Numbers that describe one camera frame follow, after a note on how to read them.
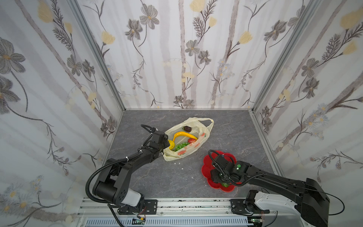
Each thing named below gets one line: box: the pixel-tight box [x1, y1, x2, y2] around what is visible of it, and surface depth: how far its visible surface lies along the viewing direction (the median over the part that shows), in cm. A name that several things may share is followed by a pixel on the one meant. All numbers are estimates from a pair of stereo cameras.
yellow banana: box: [172, 131, 199, 144], surface depth 103 cm
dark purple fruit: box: [181, 125, 192, 132], surface depth 106 cm
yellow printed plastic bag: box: [162, 117, 215, 162], surface depth 95 cm
